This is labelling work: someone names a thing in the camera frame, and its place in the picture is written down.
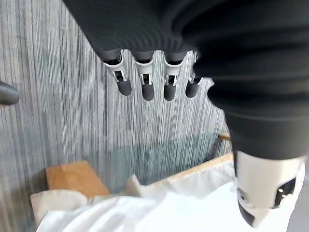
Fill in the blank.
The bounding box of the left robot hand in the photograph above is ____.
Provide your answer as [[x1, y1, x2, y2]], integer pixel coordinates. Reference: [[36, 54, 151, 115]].
[[62, 0, 309, 229]]

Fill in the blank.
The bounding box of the white bed sheet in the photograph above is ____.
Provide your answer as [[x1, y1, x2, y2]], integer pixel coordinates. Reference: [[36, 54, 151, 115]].
[[36, 160, 306, 232]]

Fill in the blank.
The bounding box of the dark robot foot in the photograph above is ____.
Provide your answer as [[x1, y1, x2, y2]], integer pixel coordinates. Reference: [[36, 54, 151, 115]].
[[0, 81, 20, 106]]

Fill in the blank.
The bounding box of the white pillow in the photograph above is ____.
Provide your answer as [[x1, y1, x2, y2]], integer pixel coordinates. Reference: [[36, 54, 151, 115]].
[[29, 188, 89, 227]]

